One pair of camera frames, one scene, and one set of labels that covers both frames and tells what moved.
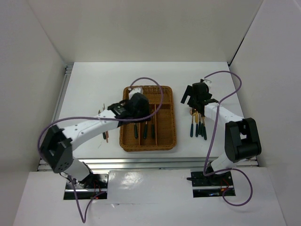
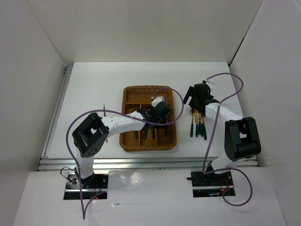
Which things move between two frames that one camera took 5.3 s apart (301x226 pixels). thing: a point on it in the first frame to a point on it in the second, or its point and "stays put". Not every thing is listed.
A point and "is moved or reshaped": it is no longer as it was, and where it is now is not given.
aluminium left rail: (62, 91) stays put
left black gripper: (145, 111) to (160, 126)
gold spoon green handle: (193, 112) stays put
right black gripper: (188, 92) stays put
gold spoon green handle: (145, 135) stays put
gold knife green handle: (104, 133) is moved or reshaped
